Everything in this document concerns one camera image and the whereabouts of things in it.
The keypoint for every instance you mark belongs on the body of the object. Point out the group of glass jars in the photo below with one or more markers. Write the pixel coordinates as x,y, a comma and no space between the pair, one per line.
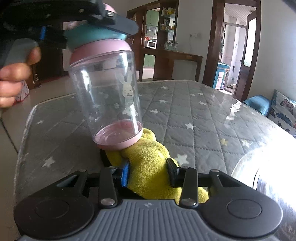
171,45

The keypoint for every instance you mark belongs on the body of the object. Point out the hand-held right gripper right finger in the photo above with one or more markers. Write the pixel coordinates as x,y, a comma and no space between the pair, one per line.
172,172

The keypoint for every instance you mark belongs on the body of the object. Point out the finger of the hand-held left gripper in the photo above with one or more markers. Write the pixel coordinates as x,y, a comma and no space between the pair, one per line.
53,38
122,24

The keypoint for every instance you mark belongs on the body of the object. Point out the pink lidded bottle with antlers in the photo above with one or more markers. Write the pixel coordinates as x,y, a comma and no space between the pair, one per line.
106,92

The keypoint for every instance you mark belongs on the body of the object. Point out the pink patterned box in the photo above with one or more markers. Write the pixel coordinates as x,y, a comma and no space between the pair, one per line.
23,92

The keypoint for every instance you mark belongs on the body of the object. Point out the long butterfly print cushion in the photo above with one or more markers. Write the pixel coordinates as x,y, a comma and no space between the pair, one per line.
284,111

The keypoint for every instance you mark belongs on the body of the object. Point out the yellow cleaning cloth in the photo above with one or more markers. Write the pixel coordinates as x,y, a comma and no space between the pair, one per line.
150,166

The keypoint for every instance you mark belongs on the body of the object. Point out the blue covered sofa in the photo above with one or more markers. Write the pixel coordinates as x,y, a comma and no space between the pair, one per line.
256,103

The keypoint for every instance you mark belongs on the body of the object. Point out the dark wooden side table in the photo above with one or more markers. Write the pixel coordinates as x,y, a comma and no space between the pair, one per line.
171,55

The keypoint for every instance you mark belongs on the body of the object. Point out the white wall socket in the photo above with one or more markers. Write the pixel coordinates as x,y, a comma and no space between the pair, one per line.
193,35

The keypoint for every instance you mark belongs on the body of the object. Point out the blue cabinet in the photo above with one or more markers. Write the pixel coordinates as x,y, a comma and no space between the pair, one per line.
222,74

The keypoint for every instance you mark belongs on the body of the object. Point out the dark wooden glass door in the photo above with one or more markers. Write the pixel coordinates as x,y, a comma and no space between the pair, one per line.
245,78

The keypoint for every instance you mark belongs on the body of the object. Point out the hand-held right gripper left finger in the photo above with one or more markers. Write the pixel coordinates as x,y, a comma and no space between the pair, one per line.
125,175

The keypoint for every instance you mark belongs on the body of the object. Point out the dark wooden shelf unit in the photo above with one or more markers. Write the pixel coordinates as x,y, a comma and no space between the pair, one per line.
138,34

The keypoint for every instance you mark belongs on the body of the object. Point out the grey quilted star table cover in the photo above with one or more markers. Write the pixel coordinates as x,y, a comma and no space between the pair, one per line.
196,111

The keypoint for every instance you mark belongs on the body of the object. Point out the white microwave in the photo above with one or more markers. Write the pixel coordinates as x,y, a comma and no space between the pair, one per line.
152,44

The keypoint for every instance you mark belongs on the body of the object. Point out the person's left hand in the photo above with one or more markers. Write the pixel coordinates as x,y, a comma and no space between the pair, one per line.
11,74

